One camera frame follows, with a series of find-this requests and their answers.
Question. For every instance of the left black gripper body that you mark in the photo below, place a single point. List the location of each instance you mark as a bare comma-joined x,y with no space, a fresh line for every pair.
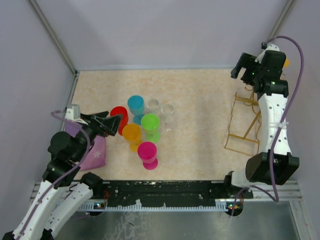
96,129

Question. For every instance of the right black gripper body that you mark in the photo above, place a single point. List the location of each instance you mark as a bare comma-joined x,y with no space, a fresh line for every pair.
252,71

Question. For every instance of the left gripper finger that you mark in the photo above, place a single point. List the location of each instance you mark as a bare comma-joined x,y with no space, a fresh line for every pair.
95,118
116,119

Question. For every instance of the orange wine glass front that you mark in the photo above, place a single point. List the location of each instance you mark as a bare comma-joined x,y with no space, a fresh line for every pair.
132,133

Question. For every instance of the orange wine glass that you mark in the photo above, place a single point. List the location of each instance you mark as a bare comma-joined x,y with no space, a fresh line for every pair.
286,63
132,133

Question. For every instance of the blue plastic wine glass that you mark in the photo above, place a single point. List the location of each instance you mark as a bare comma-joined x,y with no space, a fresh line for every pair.
136,106

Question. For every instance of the orange wine glass back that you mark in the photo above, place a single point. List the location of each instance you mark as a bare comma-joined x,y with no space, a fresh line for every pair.
286,63

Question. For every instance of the green plastic wine glass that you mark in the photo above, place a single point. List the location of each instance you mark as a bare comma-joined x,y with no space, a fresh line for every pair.
150,124

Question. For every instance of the pink plastic wine glass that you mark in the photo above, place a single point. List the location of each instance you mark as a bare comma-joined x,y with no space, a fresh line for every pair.
147,152

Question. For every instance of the clear wine glass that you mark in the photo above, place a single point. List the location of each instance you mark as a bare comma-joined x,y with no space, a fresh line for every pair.
167,113
153,107

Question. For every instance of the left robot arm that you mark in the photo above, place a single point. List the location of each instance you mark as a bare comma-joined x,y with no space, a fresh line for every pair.
45,219

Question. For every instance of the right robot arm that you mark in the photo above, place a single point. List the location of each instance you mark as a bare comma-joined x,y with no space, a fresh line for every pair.
274,164

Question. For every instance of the purple printed cloth bag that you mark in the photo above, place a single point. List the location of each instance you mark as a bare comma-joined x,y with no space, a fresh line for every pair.
96,157

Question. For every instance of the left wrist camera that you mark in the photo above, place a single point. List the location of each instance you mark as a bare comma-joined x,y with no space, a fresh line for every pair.
73,113

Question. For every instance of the gold wire glass rack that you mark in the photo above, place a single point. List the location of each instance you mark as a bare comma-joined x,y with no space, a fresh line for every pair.
243,139

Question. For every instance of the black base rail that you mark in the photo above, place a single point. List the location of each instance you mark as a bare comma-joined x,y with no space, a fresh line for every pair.
169,193

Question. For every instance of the white toothed cable duct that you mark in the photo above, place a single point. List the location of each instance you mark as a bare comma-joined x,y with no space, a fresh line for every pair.
91,206

